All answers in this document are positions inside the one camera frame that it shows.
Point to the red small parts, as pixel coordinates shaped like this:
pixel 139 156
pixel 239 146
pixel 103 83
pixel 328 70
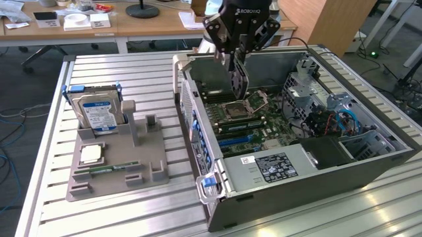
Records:
pixel 103 8

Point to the silver drive cage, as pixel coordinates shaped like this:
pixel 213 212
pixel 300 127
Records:
pixel 303 98

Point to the dark grey PC case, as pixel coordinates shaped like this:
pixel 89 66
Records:
pixel 296 197

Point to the black tripod stand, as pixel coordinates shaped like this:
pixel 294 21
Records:
pixel 406 76

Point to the blue expansion slot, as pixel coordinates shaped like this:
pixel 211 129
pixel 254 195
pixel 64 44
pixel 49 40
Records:
pixel 235 142

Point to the black lamp base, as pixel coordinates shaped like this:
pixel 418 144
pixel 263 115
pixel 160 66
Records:
pixel 141 12

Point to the white box with black top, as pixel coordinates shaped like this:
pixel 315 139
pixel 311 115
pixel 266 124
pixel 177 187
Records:
pixel 45 19

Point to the grey cup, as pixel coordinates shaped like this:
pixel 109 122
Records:
pixel 47 3

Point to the silver socket cover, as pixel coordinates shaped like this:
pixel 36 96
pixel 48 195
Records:
pixel 258 101

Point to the green RAM stick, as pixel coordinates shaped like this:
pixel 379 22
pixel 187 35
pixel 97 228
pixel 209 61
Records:
pixel 240 126
pixel 105 169

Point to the grey power supply unit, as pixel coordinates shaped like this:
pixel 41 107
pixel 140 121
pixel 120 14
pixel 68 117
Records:
pixel 243 182

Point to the beige tape roll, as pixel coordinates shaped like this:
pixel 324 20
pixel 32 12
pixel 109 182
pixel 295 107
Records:
pixel 63 2

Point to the white table leg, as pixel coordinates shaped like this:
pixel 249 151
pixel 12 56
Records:
pixel 384 22

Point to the silver CPU chip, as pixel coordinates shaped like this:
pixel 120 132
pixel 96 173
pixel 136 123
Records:
pixel 89 154

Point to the black chair base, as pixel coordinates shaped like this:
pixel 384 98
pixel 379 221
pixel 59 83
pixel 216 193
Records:
pixel 43 53

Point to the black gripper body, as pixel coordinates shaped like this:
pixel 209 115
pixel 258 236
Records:
pixel 245 17

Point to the silver disk bay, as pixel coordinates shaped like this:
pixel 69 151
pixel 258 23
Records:
pixel 368 145

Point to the green motherboard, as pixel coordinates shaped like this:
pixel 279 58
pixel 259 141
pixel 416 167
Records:
pixel 276 123

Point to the black graphics card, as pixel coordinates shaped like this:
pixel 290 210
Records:
pixel 239 81

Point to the brown cardboard box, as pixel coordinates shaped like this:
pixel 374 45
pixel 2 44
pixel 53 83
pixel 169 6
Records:
pixel 197 7

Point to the bag of dark parts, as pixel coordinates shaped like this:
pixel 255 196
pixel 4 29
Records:
pixel 85 6

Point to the clear plastic bag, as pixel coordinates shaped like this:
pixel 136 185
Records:
pixel 13 12

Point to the wooden cabinet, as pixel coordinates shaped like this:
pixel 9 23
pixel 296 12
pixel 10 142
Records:
pixel 330 24

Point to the grey parts rack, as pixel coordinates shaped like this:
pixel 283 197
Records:
pixel 119 148

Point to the hard disk with blue carrier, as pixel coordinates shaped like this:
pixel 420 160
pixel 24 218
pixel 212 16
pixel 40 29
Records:
pixel 99 113

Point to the white cube box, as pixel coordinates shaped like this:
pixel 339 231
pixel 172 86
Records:
pixel 99 21

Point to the white tape roll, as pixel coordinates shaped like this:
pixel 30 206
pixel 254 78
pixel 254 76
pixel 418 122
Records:
pixel 75 18

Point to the white flat box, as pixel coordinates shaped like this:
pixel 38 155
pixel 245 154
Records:
pixel 77 27

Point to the wooden desk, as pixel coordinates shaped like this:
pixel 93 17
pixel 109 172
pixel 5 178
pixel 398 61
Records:
pixel 148 27
pixel 32 32

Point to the white paper stack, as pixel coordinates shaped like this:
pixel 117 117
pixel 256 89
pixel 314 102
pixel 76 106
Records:
pixel 189 21

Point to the CPU socket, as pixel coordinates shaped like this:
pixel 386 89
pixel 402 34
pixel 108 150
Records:
pixel 235 112

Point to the red and white card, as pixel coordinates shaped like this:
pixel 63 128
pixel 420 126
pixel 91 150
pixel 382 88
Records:
pixel 16 25

